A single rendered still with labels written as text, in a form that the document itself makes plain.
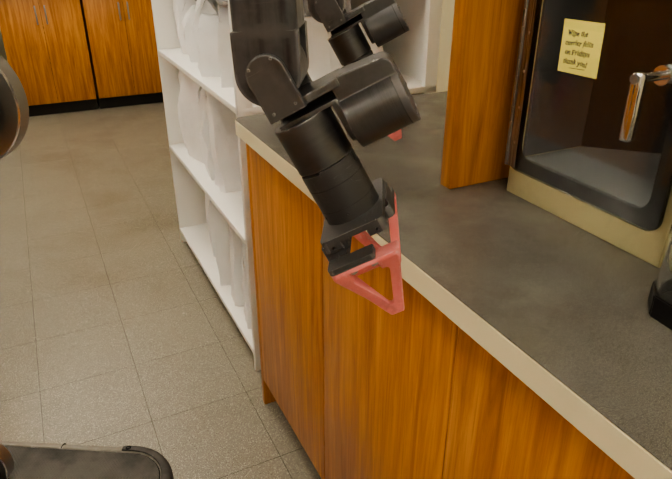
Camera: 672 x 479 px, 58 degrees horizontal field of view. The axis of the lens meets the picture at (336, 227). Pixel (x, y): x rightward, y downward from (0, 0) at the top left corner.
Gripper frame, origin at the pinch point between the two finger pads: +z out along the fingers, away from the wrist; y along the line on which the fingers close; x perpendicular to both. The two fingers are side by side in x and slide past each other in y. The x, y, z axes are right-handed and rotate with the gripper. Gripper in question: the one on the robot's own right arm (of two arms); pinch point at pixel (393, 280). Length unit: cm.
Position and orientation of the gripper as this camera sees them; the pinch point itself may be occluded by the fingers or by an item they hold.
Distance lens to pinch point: 63.9
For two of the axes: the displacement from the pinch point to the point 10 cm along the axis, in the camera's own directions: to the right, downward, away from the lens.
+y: 0.7, -4.3, 9.0
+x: -8.8, 4.0, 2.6
